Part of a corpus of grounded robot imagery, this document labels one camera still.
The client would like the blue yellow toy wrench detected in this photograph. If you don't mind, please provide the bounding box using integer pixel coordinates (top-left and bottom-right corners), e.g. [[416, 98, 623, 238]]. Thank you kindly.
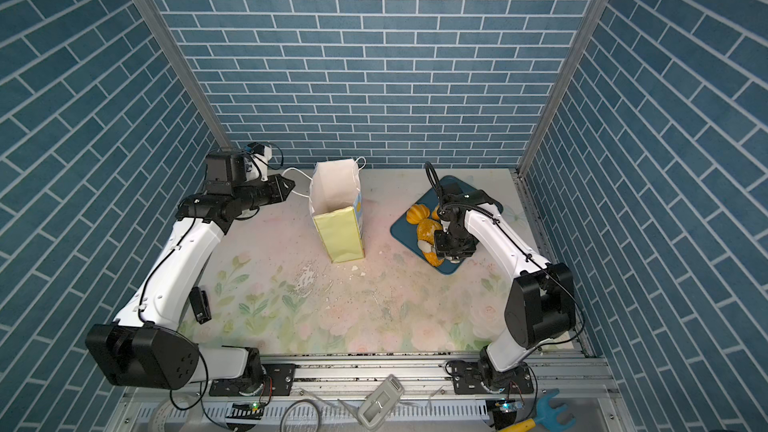
[[501, 388, 576, 432]]

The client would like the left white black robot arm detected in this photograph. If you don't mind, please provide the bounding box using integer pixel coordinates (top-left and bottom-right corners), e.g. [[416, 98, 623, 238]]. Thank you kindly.
[[85, 142, 295, 395]]

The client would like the large sesame oval bread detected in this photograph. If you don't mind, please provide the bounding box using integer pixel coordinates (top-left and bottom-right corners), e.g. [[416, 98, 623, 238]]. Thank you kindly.
[[417, 219, 444, 268]]

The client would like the white paper gift bag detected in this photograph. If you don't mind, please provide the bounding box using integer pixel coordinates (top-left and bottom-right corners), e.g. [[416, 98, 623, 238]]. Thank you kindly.
[[281, 157, 367, 263]]

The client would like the black clip on table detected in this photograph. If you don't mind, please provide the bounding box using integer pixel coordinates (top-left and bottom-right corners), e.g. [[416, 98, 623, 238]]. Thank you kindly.
[[188, 286, 212, 325]]

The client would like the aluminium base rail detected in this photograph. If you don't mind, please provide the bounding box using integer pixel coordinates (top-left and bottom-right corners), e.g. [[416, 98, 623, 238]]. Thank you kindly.
[[106, 354, 633, 431]]

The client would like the grey plastic handheld device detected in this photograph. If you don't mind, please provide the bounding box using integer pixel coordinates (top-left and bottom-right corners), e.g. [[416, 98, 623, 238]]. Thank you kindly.
[[356, 375, 404, 431]]

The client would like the round ridged bun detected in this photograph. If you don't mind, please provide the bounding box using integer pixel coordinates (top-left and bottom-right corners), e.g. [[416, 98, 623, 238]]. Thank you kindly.
[[406, 203, 431, 225]]

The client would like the grey cable loop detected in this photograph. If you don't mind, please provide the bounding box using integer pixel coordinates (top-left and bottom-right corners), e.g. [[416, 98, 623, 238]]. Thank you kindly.
[[279, 399, 323, 432]]

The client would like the clear tape roll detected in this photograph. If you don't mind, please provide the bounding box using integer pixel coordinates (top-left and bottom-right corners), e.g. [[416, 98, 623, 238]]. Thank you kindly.
[[146, 399, 202, 432]]

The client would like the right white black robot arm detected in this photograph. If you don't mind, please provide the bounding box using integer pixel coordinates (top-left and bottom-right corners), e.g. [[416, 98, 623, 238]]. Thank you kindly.
[[418, 162, 583, 392]]

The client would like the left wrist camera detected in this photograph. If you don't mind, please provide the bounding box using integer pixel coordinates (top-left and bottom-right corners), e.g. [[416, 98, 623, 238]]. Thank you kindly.
[[243, 142, 272, 181]]

